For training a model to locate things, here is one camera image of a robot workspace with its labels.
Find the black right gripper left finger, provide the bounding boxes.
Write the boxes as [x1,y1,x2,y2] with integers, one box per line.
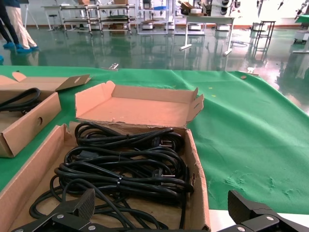
[9,188,116,232]

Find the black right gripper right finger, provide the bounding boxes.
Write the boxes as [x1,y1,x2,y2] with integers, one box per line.
[217,189,309,232]

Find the black power cable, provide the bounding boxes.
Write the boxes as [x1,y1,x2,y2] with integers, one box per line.
[74,122,185,152]
[28,177,189,230]
[54,161,195,201]
[0,87,43,114]
[64,146,190,176]

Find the smaller open cardboard box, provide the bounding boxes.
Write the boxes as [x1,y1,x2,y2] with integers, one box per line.
[0,71,92,158]

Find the larger open cardboard box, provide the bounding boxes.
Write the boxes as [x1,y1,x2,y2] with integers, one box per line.
[0,81,211,232]

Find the green table cloth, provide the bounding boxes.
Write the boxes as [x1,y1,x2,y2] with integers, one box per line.
[0,65,309,215]

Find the small metal table clamp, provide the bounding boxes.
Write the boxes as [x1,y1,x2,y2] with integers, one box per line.
[102,63,119,72]

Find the black metal stand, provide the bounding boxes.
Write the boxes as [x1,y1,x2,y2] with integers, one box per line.
[253,20,276,58]

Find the person in beige trousers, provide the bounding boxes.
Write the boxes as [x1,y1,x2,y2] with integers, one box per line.
[4,0,40,54]

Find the metal tube rack shelf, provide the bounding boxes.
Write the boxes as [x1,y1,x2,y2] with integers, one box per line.
[59,3,136,35]

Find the grey table white legs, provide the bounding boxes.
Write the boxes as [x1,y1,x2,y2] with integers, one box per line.
[180,14,236,57]

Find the black round stool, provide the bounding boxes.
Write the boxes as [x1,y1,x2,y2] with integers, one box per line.
[48,14,61,31]

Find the person in dark trousers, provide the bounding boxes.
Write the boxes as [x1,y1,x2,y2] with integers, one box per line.
[0,0,20,50]

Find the white work table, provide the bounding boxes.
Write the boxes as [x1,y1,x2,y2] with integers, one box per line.
[41,5,64,32]

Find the white shelf with blue bin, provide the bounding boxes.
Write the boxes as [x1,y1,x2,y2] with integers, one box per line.
[136,0,169,35]

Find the loose black power cable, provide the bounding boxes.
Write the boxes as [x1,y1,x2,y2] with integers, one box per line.
[28,177,189,230]

